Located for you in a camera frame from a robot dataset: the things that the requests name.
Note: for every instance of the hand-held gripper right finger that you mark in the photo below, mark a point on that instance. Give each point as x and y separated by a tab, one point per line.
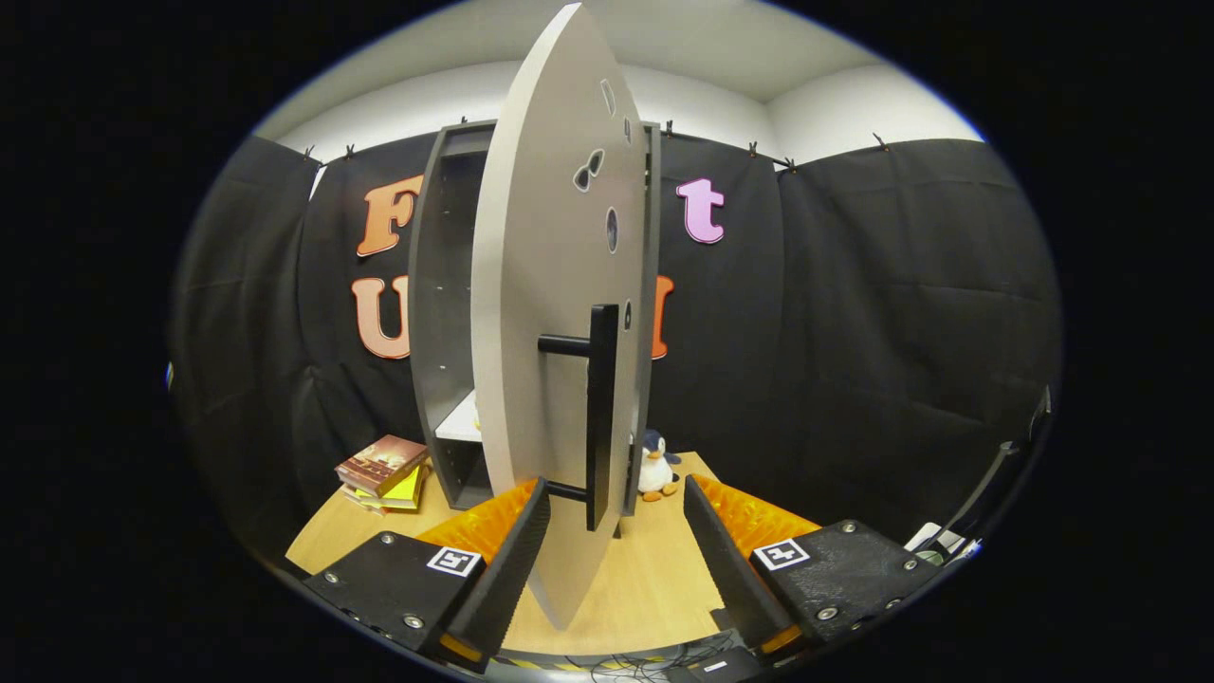
730	569

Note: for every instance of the row of black cloth clips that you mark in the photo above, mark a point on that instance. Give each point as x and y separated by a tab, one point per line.
786	164

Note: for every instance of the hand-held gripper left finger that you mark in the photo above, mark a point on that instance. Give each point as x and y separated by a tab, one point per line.
512	569

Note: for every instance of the yellow book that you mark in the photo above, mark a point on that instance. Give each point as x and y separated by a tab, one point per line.
408	491

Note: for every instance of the white flat object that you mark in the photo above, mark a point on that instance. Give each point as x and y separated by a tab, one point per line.
934	539

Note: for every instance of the beige shoe cabinet door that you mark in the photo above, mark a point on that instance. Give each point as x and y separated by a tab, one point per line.
541	285

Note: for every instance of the orange book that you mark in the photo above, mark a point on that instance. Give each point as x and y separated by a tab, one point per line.
372	504

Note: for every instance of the grey shoe cabinet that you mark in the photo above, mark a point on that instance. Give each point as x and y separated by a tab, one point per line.
441	285

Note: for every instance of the black box device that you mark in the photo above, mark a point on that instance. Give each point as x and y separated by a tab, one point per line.
721	667

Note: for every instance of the black stand pole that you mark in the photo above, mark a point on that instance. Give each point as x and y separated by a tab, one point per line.
991	479

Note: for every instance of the brown book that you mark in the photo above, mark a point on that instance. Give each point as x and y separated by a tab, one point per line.
379	463

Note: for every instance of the penguin plush toy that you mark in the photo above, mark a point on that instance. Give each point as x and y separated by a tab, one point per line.
652	470

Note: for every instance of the black backdrop cloth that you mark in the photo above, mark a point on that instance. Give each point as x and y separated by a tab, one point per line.
854	332

